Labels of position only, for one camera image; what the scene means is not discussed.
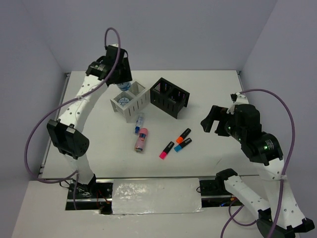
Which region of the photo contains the blue highlighter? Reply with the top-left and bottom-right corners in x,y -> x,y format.
174,138 -> 192,152

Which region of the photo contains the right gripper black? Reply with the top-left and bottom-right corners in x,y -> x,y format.
200,104 -> 244,140

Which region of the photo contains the white two-slot organizer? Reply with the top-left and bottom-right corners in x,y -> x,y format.
110,81 -> 151,122

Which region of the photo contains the orange highlighter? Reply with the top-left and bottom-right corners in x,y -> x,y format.
176,128 -> 191,144

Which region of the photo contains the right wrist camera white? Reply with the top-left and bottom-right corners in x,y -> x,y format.
227,92 -> 249,115

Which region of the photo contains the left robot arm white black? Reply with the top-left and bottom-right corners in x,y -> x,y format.
47,44 -> 132,198

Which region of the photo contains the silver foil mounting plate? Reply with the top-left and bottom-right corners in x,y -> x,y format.
65,178 -> 234,215

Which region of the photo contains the black two-slot organizer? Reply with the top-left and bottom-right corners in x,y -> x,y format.
150,77 -> 190,119

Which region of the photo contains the pink highlighter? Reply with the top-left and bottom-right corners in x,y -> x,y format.
159,141 -> 174,160

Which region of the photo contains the blue slime jar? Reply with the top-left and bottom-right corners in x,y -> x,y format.
117,81 -> 131,91
118,97 -> 130,107

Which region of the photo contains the clear blue-capped glue tube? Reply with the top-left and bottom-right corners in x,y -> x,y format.
134,113 -> 145,134

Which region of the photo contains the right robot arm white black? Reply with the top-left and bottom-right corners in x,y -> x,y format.
201,104 -> 315,238

